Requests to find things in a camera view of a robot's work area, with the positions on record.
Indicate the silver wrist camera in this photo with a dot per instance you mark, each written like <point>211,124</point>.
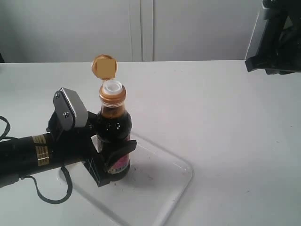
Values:
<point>69,109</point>

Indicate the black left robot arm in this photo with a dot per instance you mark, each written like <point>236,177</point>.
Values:
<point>21,157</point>

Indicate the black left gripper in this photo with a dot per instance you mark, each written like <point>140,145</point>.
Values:
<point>75,144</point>

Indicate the dark soy sauce bottle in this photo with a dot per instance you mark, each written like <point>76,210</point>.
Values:
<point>113,122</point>

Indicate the white plastic tray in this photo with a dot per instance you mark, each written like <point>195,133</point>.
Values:
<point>146,196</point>

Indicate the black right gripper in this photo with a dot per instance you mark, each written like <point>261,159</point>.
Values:
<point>275,44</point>

